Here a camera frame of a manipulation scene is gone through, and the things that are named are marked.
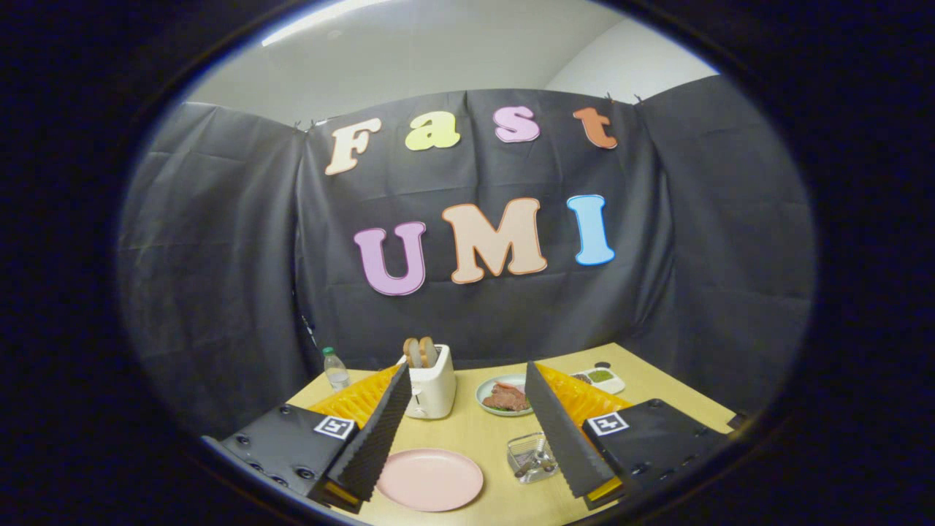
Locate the metal wire basket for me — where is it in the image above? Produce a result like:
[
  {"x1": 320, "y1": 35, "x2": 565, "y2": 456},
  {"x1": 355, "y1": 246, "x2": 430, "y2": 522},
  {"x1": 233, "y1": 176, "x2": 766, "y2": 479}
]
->
[{"x1": 507, "y1": 432, "x2": 560, "y2": 484}]

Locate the white toaster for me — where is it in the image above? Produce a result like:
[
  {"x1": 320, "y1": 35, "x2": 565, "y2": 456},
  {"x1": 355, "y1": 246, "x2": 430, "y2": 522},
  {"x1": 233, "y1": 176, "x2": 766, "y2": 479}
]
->
[{"x1": 397, "y1": 343, "x2": 457, "y2": 420}]

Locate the clear plastic water bottle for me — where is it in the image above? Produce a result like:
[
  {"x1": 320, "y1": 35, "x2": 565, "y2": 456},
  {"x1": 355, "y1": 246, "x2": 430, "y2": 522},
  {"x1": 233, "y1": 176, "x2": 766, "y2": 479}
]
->
[{"x1": 322, "y1": 346, "x2": 351, "y2": 393}]

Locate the pink plate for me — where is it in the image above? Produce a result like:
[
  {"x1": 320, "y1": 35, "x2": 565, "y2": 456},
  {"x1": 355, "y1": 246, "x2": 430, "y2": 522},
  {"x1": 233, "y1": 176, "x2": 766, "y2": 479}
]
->
[{"x1": 376, "y1": 448, "x2": 484, "y2": 513}]

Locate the pale green plate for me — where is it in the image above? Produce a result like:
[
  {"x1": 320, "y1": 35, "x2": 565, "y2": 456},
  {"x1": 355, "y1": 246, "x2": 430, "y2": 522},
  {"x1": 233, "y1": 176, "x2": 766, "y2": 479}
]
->
[{"x1": 476, "y1": 374, "x2": 534, "y2": 418}]

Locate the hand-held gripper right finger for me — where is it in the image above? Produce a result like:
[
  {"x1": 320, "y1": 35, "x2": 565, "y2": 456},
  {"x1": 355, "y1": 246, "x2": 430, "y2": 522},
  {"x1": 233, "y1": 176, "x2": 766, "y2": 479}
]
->
[{"x1": 524, "y1": 360, "x2": 731, "y2": 511}]

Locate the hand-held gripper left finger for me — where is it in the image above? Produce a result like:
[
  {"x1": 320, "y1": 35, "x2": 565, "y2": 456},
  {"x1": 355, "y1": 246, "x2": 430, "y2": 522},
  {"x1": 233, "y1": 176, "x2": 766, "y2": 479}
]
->
[{"x1": 219, "y1": 363, "x2": 413, "y2": 514}]

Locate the white divided seasoning dish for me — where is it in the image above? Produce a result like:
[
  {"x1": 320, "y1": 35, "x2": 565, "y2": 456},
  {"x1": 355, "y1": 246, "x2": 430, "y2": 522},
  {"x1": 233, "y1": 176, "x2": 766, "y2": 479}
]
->
[{"x1": 568, "y1": 367, "x2": 626, "y2": 396}]

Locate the brown meat slice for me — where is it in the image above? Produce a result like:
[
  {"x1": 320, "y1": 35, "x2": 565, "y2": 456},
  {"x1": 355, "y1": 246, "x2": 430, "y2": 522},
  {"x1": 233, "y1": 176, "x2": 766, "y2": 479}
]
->
[{"x1": 482, "y1": 382, "x2": 530, "y2": 412}]

